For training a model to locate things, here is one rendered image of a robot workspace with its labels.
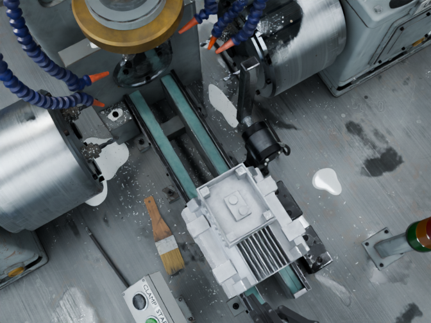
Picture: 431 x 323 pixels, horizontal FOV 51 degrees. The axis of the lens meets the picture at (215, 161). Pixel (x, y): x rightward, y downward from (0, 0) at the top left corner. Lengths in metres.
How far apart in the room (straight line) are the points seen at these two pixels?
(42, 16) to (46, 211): 0.40
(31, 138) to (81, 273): 0.43
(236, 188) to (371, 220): 0.47
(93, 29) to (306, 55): 0.45
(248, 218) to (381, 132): 0.57
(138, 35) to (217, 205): 0.34
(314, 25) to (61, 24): 0.53
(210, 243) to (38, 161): 0.36
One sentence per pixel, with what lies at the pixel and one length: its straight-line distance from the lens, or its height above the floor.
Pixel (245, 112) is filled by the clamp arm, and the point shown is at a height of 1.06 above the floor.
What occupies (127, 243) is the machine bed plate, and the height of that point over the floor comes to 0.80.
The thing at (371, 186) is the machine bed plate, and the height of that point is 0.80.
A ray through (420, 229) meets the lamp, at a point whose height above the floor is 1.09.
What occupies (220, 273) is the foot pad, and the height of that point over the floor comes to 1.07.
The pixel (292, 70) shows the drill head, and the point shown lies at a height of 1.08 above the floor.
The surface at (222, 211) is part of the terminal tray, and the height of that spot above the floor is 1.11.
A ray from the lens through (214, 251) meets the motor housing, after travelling 0.90.
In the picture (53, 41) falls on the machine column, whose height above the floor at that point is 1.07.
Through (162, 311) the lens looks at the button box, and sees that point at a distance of 0.88.
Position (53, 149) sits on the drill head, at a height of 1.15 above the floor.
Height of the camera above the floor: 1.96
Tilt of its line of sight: 73 degrees down
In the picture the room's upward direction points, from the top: 3 degrees counter-clockwise
